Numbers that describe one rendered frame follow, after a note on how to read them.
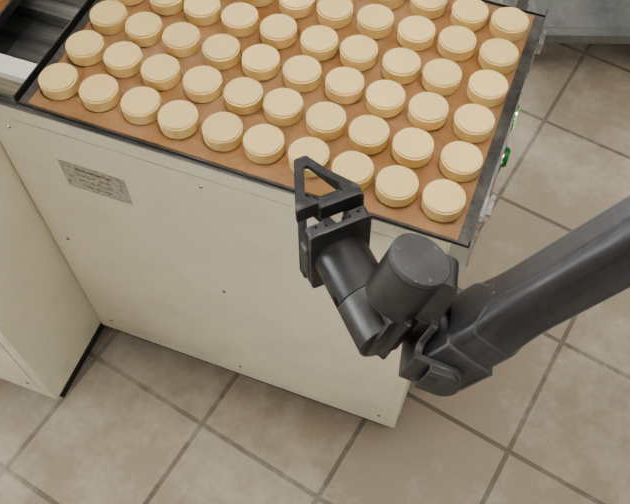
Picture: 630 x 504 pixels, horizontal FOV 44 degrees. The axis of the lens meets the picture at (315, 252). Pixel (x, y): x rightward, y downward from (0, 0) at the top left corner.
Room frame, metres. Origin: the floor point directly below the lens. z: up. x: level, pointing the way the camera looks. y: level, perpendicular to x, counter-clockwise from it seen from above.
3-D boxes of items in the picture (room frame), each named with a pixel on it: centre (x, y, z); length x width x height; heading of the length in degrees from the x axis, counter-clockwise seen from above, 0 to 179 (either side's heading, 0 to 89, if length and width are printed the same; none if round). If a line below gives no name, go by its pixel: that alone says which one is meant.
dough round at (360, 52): (0.74, -0.06, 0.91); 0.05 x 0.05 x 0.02
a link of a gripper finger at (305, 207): (0.44, 0.00, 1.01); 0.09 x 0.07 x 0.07; 24
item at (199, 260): (0.78, 0.10, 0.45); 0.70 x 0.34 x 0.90; 70
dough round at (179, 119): (0.63, 0.17, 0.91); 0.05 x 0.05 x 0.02
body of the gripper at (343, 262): (0.37, -0.03, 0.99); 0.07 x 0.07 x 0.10; 24
